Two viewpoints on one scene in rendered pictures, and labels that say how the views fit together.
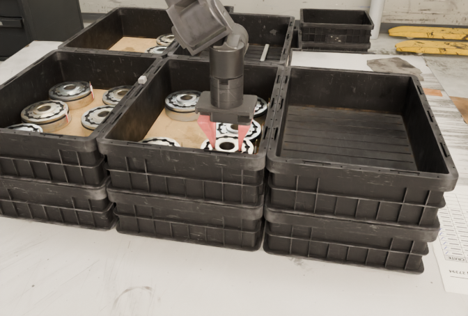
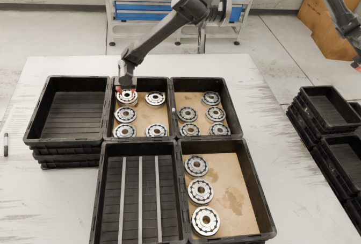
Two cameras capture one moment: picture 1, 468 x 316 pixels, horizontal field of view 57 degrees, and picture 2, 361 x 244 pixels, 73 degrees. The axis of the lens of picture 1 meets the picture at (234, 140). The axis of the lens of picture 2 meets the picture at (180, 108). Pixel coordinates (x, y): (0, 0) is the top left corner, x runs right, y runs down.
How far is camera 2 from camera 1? 162 cm
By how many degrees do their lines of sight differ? 98
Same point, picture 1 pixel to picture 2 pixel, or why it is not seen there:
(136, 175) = (156, 87)
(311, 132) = (91, 129)
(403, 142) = (45, 130)
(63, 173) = (182, 90)
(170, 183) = (144, 88)
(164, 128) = (161, 121)
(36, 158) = (192, 86)
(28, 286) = not seen: hidden behind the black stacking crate
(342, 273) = not seen: hidden behind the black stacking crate
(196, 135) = (145, 119)
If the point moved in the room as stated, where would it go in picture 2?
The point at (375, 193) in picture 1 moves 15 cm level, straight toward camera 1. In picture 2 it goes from (74, 84) to (85, 66)
